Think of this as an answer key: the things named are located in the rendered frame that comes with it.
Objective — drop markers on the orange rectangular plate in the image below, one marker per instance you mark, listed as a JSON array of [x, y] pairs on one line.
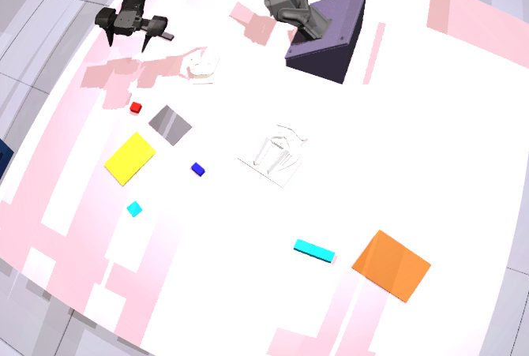
[[392, 266]]

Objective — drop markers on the red block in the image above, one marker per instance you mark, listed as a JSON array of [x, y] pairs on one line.
[[136, 107]]

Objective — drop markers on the cyan rectangular block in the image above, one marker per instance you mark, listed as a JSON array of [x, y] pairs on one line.
[[313, 250]]

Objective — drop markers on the grey flat bar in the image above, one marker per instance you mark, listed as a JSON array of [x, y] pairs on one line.
[[165, 35]]

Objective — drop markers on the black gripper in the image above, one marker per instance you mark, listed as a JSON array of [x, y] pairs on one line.
[[106, 17]]

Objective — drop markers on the yellow flat rectangular plate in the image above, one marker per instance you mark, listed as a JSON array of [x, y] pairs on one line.
[[130, 158]]

